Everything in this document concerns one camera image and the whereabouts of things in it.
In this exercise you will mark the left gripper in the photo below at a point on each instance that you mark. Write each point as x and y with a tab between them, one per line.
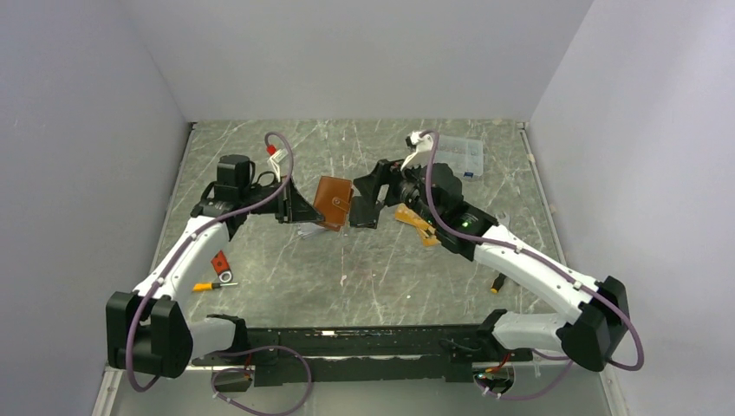
293	207

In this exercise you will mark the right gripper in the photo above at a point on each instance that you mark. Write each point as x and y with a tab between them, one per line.
390	173

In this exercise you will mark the brown leather card holder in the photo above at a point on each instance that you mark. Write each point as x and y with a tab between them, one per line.
333	200

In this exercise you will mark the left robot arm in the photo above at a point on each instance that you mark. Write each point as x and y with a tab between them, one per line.
147	331

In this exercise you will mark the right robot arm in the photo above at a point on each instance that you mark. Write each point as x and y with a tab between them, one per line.
589	317

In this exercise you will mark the orange card stack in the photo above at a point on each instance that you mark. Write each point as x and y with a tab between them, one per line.
424	230

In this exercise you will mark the clear plastic organizer box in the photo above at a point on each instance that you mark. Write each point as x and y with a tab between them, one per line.
465	156

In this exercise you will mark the silver open-end spanner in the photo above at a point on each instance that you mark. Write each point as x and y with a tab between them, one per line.
503	219

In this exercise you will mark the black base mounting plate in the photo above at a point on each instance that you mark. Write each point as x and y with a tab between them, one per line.
453	353

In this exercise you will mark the yellow black screwdriver right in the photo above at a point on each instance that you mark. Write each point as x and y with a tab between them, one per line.
498	283

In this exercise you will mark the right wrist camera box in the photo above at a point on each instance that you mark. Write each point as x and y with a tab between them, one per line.
421	144

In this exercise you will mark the red handled adjustable wrench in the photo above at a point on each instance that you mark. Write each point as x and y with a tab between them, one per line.
222	268

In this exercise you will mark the yellow handled screwdriver left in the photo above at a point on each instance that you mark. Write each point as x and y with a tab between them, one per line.
203	287

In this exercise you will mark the aluminium rail frame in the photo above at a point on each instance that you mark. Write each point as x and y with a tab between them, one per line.
542	386

